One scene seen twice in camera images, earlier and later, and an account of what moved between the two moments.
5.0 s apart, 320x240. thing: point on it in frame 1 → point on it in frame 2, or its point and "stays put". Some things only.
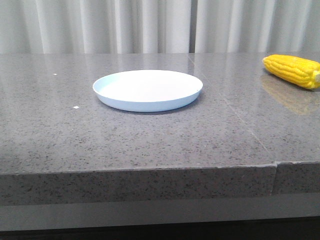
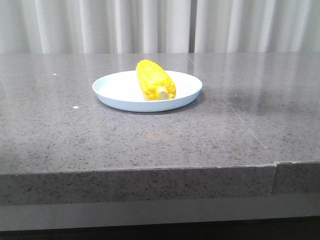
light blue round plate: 147,90 stays put
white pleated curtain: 159,26 stays put
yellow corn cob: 300,71 → 155,80
